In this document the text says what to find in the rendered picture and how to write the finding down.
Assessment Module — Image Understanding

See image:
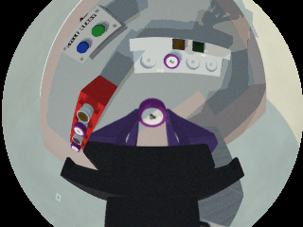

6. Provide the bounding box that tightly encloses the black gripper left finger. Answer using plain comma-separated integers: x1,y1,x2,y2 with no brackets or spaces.
87,109,139,146

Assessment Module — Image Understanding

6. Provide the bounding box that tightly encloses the grey tube with open dark mouth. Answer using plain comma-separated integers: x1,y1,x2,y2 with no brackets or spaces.
77,107,92,123

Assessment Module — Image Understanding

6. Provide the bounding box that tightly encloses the grey flat mat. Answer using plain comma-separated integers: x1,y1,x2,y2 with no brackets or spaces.
46,0,255,145

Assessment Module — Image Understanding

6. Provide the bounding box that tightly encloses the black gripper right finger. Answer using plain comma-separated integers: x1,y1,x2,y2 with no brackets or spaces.
166,109,218,153

